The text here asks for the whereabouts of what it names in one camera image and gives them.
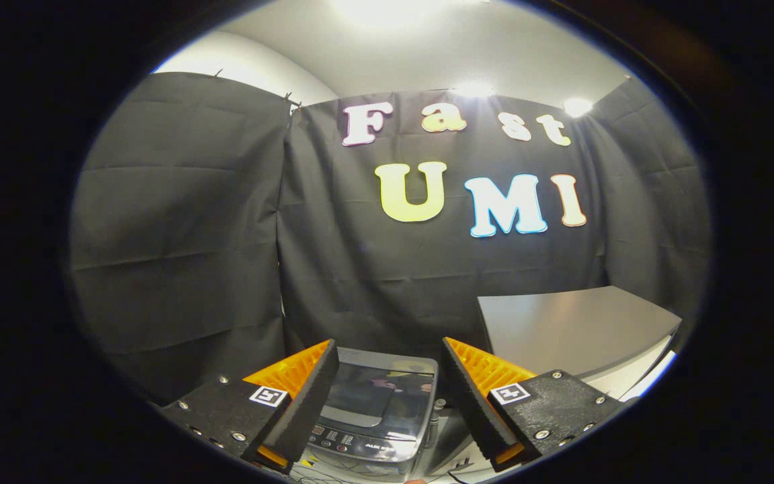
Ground thin floor cables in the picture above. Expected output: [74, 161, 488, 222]
[293, 464, 334, 484]

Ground grey beige cabinet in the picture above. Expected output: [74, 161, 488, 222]
[427, 286, 683, 475]

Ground large ceiling light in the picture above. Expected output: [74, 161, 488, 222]
[333, 0, 455, 28]

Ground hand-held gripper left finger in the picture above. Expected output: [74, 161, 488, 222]
[161, 339, 340, 473]

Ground grey washing machine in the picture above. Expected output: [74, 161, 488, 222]
[290, 347, 441, 481]

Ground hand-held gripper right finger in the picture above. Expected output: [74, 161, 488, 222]
[441, 337, 630, 473]

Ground black backdrop cloth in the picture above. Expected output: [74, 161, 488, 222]
[68, 71, 710, 404]

